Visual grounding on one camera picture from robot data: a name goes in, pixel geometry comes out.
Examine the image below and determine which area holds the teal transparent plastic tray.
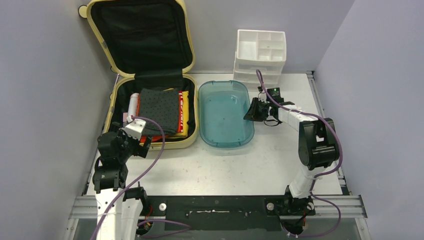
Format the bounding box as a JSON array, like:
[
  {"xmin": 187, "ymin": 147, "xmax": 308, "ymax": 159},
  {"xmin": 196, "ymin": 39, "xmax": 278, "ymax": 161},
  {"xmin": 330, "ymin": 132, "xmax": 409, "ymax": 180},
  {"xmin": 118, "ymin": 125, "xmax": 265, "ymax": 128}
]
[{"xmin": 198, "ymin": 80, "xmax": 255, "ymax": 149}]

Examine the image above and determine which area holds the dark navy fabric item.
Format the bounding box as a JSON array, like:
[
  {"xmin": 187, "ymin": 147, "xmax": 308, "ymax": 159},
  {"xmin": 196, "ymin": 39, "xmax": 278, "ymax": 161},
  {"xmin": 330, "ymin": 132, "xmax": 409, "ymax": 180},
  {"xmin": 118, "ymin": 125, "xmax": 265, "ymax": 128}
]
[{"xmin": 137, "ymin": 87, "xmax": 181, "ymax": 136}]

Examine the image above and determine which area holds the yellow hard-shell suitcase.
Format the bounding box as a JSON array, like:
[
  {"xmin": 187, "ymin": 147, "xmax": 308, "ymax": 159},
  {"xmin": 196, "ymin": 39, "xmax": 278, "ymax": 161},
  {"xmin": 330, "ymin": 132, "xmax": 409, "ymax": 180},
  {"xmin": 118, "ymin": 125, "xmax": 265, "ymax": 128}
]
[{"xmin": 78, "ymin": 0, "xmax": 199, "ymax": 149}]

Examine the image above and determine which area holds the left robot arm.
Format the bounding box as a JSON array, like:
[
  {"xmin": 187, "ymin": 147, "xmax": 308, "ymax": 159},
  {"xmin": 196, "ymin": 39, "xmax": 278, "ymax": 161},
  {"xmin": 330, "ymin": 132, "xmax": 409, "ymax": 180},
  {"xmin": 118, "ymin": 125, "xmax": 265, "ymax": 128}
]
[{"xmin": 91, "ymin": 129, "xmax": 151, "ymax": 240}]

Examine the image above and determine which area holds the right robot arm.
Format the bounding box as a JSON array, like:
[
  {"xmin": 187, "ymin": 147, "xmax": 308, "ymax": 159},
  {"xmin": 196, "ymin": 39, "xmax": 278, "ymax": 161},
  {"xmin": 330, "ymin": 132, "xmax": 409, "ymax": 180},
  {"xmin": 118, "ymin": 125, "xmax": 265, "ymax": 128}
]
[{"xmin": 244, "ymin": 87, "xmax": 340, "ymax": 215}]

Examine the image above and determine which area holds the white cylindrical bottle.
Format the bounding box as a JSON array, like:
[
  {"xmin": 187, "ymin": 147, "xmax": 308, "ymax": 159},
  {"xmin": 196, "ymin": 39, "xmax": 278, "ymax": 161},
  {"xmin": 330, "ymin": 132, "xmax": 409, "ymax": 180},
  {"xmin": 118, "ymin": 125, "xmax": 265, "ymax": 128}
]
[{"xmin": 126, "ymin": 92, "xmax": 139, "ymax": 123}]

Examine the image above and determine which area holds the red white striped garment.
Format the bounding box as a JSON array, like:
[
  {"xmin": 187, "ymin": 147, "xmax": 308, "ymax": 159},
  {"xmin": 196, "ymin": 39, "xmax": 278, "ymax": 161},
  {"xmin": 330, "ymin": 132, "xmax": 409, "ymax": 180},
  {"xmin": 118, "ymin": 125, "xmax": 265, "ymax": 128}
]
[{"xmin": 136, "ymin": 92, "xmax": 185, "ymax": 143}]

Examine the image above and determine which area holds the white plastic drawer organizer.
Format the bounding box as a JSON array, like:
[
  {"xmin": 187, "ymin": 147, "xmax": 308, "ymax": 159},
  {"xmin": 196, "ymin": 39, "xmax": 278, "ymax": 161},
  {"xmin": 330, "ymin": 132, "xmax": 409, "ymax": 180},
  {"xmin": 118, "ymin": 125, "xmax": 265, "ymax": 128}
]
[{"xmin": 233, "ymin": 29, "xmax": 287, "ymax": 91}]

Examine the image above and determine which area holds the yellow folded garment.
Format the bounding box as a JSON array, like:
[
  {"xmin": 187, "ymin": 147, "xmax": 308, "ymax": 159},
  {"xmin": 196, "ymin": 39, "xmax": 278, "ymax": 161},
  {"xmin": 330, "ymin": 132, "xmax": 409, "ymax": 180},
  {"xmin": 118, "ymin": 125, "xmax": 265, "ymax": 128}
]
[{"xmin": 166, "ymin": 91, "xmax": 190, "ymax": 139}]

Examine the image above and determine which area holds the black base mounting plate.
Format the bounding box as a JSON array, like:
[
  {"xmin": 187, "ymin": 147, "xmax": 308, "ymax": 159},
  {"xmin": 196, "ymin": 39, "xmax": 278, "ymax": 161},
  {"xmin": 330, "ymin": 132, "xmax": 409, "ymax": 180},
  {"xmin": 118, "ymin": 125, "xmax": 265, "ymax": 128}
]
[{"xmin": 140, "ymin": 195, "xmax": 316, "ymax": 232}]

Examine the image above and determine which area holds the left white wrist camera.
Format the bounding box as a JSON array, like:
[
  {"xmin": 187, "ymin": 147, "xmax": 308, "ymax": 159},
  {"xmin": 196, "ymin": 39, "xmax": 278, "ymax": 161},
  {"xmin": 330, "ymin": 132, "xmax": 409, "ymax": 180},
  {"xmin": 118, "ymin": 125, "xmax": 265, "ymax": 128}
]
[{"xmin": 122, "ymin": 116, "xmax": 147, "ymax": 141}]

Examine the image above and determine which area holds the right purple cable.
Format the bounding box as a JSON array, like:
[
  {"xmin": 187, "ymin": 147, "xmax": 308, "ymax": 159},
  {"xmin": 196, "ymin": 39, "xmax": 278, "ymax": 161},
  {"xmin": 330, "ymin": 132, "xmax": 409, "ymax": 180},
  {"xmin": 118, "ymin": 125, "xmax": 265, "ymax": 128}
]
[{"xmin": 255, "ymin": 68, "xmax": 344, "ymax": 239}]

